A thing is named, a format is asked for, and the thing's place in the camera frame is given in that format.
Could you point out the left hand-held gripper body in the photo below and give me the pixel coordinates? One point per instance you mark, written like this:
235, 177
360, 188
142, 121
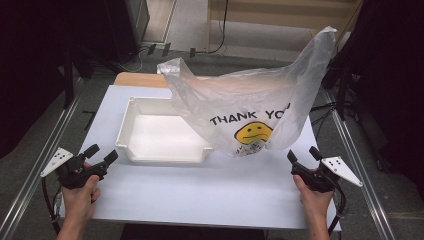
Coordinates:
71, 173

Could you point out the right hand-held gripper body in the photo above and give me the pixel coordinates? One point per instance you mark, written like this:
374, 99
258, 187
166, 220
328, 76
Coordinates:
320, 178

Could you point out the white plastic tray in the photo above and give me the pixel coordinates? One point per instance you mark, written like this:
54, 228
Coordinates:
160, 140

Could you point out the clear printed plastic bag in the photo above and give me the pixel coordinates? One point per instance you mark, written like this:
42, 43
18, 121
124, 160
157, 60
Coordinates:
240, 100

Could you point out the person's right hand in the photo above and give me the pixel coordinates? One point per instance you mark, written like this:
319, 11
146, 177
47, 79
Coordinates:
315, 203

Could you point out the person's left hand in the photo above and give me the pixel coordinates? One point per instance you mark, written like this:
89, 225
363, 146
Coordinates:
78, 203

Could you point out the black tripod stand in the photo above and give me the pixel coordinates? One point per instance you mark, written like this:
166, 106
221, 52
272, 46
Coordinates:
340, 100

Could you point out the black metal stand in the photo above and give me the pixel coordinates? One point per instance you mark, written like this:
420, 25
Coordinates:
69, 83

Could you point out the wooden table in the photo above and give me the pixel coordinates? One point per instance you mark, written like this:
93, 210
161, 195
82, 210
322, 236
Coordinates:
140, 80

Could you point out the white table mat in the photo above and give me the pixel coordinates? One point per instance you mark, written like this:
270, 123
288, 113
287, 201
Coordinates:
200, 193

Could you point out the black curtain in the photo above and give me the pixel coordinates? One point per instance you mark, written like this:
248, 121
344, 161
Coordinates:
30, 60
393, 83

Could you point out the dark cabinet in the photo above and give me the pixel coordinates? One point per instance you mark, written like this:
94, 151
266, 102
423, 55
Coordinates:
133, 26

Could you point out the metal floor rail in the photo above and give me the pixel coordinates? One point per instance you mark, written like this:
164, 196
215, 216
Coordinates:
360, 166
36, 166

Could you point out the light wooden frame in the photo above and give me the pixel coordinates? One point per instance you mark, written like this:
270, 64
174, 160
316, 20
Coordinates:
266, 13

